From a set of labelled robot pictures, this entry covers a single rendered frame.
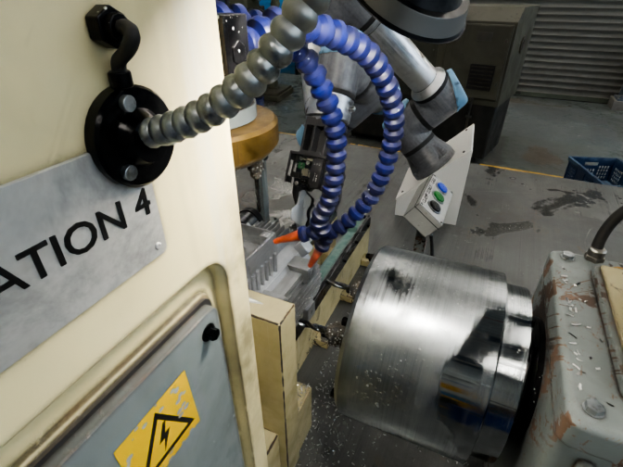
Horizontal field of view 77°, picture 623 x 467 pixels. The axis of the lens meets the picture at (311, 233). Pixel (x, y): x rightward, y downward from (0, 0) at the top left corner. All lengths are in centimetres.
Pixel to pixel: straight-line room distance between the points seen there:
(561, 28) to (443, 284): 690
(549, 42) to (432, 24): 711
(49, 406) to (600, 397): 41
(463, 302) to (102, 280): 39
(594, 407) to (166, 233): 37
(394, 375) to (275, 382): 15
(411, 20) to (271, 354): 39
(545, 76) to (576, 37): 60
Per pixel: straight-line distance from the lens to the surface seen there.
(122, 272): 19
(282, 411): 58
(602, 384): 47
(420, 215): 86
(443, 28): 22
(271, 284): 62
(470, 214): 146
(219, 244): 25
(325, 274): 89
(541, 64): 737
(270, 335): 47
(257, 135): 44
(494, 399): 49
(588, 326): 52
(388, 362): 47
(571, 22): 732
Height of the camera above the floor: 147
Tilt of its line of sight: 32 degrees down
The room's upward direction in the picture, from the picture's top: straight up
